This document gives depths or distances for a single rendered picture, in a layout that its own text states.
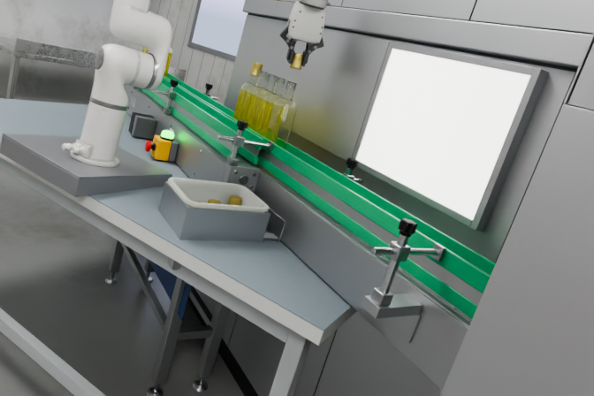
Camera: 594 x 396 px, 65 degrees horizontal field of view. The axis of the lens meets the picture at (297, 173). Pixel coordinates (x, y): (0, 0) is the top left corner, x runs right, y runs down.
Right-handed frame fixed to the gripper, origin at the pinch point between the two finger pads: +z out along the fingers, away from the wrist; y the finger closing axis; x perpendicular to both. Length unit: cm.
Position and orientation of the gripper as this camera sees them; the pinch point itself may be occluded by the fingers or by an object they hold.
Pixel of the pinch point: (297, 57)
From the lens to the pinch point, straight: 143.3
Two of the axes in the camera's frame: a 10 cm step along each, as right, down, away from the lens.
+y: -9.4, -1.3, -3.2
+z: -2.7, 8.7, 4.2
